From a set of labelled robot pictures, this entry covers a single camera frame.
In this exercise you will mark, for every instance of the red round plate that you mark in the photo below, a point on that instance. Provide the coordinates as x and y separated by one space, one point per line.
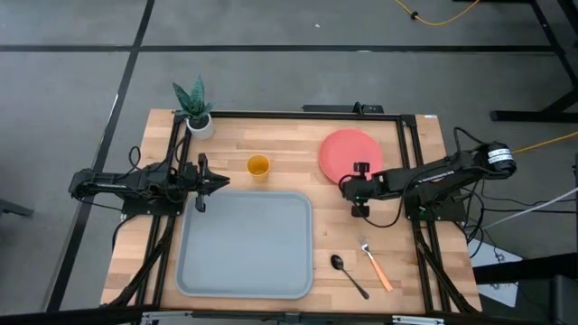
343 151

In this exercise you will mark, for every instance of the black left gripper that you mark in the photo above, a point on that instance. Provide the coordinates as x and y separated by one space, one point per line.
202 180

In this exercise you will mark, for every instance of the yellow plastic cup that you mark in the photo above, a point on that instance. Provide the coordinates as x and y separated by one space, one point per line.
258 168

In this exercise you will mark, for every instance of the green snake plant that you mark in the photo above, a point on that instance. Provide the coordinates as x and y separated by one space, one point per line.
196 101

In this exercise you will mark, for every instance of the white plant pot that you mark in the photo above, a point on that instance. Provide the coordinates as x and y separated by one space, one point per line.
203 131

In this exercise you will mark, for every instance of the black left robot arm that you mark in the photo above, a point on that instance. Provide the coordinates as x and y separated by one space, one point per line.
113 180

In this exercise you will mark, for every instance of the white paper sheet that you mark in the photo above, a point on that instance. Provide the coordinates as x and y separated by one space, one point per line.
490 257

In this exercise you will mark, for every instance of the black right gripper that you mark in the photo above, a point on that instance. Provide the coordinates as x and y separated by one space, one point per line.
368 187

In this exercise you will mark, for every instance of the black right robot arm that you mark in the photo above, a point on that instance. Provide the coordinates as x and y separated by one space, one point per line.
451 173

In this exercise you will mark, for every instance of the grey plastic tray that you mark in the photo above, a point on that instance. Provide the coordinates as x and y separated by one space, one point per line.
246 244

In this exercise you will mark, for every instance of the silver metal bracket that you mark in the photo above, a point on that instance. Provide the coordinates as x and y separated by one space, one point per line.
417 320
167 316

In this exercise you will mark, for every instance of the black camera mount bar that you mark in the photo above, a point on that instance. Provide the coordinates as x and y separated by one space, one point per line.
334 108

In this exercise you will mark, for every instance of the black metal spoon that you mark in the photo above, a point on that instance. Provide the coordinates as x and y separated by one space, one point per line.
337 262

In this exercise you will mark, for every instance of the black workbench frame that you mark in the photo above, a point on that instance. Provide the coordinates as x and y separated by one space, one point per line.
548 45

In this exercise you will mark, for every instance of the black aluminium table frame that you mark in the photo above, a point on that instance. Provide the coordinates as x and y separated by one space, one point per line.
307 115

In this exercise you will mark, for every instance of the black overhead beam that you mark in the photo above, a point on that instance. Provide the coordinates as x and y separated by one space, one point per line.
68 316

